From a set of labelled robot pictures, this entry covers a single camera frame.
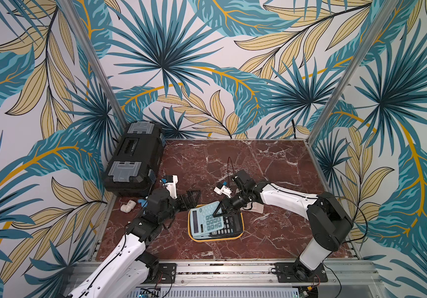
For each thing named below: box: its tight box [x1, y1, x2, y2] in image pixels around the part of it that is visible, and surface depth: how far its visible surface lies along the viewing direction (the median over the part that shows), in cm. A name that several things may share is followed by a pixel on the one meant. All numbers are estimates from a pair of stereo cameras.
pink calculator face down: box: [245, 201, 265, 215], surface depth 90 cm
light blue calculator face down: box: [189, 201, 225, 240], surface depth 79 cm
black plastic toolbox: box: [103, 120, 166, 197], surface depth 90 cm
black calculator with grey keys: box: [213, 212, 244, 238], surface depth 80 cm
